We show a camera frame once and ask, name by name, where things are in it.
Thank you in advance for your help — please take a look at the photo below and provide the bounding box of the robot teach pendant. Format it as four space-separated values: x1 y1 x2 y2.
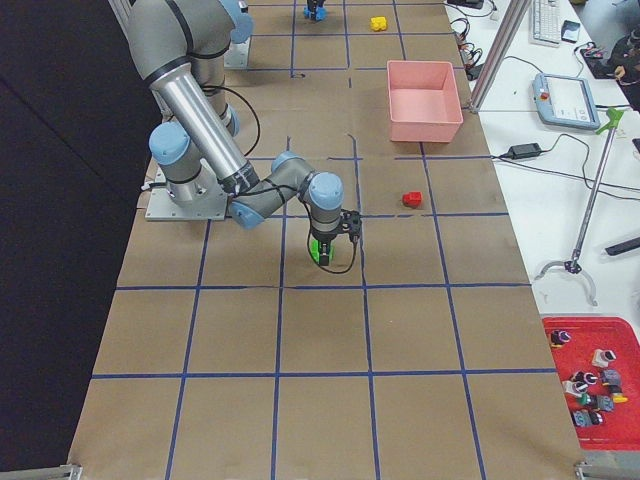
532 73 600 131

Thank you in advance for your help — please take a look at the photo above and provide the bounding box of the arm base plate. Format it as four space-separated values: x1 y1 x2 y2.
224 39 251 70
145 163 227 221

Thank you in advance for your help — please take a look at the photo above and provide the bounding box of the white keyboard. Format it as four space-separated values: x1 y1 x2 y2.
529 0 561 47

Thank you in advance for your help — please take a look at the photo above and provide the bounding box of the aluminium frame post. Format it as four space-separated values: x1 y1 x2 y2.
468 0 530 113

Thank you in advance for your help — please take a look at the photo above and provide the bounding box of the blue toy block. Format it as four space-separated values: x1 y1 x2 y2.
303 7 327 21

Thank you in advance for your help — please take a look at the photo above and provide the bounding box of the pink plastic box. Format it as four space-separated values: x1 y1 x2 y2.
387 60 463 143

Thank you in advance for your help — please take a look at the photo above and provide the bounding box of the black power adapter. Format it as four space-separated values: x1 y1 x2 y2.
506 143 543 160

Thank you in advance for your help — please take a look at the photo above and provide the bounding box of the red parts tray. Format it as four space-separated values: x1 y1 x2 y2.
543 316 639 451

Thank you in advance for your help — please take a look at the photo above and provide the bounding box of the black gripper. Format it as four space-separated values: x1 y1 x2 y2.
311 227 337 266

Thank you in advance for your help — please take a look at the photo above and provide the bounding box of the green toy block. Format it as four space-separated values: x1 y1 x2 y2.
309 239 334 266

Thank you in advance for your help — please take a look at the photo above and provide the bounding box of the yellow toy block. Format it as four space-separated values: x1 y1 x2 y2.
369 16 388 32

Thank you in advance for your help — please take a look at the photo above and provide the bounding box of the grabber reach tool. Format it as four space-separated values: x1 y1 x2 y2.
534 107 624 306

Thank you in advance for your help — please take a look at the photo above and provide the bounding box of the red toy block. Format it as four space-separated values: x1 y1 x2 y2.
401 191 423 209

